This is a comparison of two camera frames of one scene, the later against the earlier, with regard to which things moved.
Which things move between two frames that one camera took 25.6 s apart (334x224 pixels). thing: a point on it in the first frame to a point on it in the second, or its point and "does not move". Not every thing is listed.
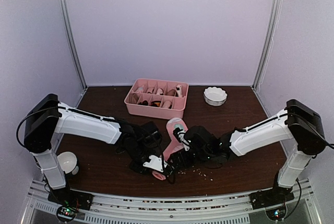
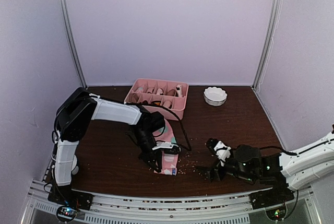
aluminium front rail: (232, 208) does not move
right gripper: (177, 163) to (211, 175)
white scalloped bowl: (215, 96) does not move
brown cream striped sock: (179, 91) does not move
